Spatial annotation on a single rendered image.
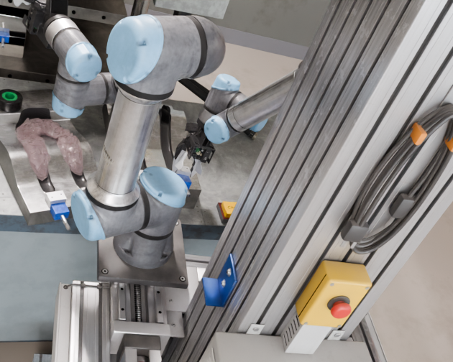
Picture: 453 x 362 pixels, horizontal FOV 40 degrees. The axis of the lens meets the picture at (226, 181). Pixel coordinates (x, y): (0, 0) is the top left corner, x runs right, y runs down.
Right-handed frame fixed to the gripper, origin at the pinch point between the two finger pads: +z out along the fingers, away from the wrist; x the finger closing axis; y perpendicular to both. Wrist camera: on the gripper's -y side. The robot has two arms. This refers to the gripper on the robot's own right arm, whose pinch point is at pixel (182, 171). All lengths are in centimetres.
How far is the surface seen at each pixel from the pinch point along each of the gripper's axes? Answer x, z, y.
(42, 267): -32, 49, -2
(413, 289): 177, 65, -37
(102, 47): -12, 4, -96
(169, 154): 0.6, 3.9, -15.6
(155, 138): -4.0, 1.9, -21.4
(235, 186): 27.9, 8.6, -11.7
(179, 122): 4.4, -3.4, -27.2
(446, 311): 192, 65, -23
